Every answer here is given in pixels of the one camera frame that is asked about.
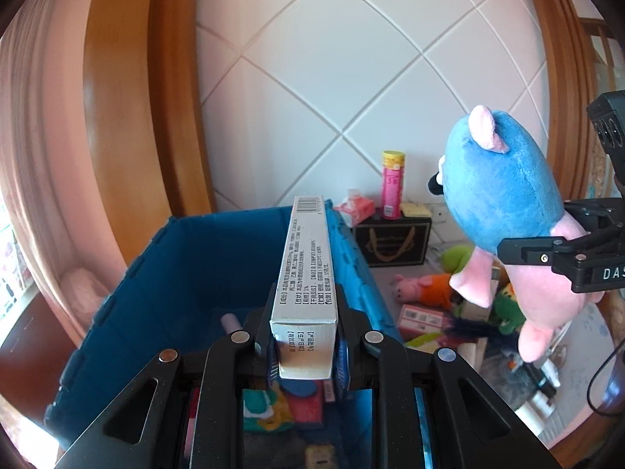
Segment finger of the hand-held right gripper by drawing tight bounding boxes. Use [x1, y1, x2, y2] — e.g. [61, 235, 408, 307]
[497, 234, 594, 274]
[564, 197, 625, 235]

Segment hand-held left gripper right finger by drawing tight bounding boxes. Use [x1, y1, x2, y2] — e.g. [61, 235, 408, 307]
[332, 286, 575, 469]

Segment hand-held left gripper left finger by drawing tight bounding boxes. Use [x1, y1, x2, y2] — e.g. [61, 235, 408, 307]
[54, 283, 281, 469]

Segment blue and pink plush toy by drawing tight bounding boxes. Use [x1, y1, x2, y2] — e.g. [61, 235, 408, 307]
[429, 104, 589, 363]

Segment long white cardboard box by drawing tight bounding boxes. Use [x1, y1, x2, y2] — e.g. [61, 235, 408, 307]
[270, 195, 339, 381]

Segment blue plastic crate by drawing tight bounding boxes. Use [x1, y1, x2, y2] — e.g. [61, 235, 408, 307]
[44, 199, 406, 469]

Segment green and yellow packet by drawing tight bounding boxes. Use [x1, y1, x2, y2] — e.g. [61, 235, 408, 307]
[243, 388, 294, 431]

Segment lavender tube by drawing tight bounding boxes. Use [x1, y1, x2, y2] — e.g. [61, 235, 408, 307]
[220, 313, 245, 338]

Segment red box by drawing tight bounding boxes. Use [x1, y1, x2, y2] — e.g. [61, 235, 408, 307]
[288, 383, 328, 426]

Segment green plush toy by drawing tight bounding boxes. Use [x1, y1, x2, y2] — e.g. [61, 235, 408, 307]
[491, 281, 527, 335]

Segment pink floral box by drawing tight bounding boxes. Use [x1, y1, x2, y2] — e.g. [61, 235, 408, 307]
[398, 304, 455, 338]

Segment beige small box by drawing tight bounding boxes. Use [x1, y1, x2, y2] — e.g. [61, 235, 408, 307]
[305, 444, 335, 469]

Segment pig plush in orange dress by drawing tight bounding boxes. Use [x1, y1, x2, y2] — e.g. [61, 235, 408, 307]
[393, 274, 455, 311]

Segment yellow flat pack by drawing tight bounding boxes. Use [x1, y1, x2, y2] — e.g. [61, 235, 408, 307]
[400, 201, 433, 219]

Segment black flashlight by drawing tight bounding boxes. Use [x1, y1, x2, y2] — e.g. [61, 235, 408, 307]
[523, 362, 558, 401]

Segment black gift bag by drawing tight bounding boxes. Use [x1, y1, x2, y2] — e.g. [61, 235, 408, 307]
[352, 215, 433, 267]

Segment pink and yellow cylindrical can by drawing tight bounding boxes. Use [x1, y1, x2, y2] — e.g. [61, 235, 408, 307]
[381, 150, 407, 220]

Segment red tissue pack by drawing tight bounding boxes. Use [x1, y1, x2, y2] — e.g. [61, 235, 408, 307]
[333, 188, 376, 228]

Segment pink curtain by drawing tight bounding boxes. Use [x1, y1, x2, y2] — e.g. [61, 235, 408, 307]
[0, 0, 132, 347]

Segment black cable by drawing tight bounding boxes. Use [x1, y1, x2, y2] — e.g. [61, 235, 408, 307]
[588, 342, 625, 416]

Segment wooden door frame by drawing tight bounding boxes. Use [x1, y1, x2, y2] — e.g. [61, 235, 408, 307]
[518, 0, 606, 201]
[83, 0, 218, 265]

